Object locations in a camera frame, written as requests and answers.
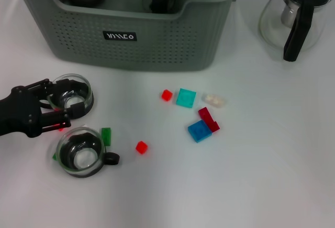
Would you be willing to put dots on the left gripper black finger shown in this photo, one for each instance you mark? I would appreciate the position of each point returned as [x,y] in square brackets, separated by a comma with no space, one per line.
[78,110]
[49,86]

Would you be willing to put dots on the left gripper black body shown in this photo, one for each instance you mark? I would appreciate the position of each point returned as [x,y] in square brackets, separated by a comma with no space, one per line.
[21,112]

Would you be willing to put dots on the small red toy brick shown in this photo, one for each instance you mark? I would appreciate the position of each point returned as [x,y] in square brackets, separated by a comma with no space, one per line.
[61,129]
[142,148]
[167,95]

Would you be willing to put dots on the green toy brick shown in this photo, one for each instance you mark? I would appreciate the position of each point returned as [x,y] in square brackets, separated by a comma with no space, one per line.
[55,156]
[106,136]

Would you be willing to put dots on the blue square toy brick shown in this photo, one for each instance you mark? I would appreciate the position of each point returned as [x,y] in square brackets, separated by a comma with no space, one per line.
[200,131]

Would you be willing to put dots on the dark red long toy brick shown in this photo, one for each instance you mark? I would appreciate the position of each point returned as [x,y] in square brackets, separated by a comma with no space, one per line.
[209,119]

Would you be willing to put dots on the grey perforated storage basket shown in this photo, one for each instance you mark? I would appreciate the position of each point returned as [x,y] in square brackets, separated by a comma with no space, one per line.
[157,49]

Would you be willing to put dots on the teal square toy brick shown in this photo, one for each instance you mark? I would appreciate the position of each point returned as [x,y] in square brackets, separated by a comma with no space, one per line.
[185,98]

